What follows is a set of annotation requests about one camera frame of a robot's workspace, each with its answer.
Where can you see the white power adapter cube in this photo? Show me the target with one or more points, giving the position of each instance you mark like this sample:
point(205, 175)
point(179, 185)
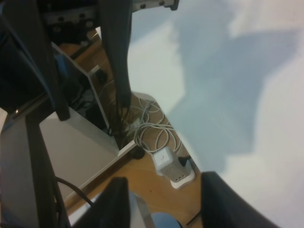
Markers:
point(163, 158)

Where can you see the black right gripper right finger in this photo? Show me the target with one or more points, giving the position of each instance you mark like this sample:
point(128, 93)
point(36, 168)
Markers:
point(221, 207)

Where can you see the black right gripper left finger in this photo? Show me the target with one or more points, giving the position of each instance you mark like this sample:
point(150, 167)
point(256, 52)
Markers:
point(111, 209)

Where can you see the white power strip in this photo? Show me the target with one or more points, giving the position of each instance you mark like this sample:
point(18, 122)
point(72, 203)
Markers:
point(187, 179)

